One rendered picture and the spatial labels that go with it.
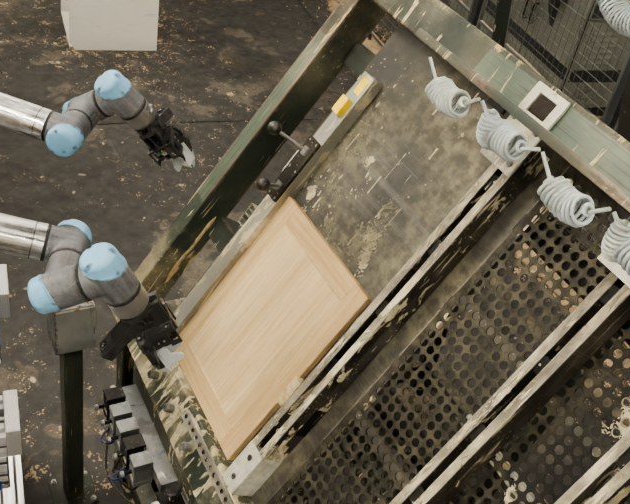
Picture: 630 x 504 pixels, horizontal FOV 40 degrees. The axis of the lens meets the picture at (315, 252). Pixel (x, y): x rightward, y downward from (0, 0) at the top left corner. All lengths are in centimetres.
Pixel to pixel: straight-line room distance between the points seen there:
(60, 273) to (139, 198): 299
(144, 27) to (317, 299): 417
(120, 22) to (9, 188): 180
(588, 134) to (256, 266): 99
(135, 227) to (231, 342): 217
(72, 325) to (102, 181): 223
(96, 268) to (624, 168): 100
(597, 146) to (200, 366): 123
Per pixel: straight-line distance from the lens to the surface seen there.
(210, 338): 240
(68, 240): 176
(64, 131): 206
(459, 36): 207
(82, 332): 264
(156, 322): 174
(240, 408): 226
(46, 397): 360
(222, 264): 241
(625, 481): 161
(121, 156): 498
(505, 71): 195
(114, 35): 610
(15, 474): 310
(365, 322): 197
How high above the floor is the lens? 266
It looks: 37 degrees down
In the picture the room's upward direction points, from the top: 11 degrees clockwise
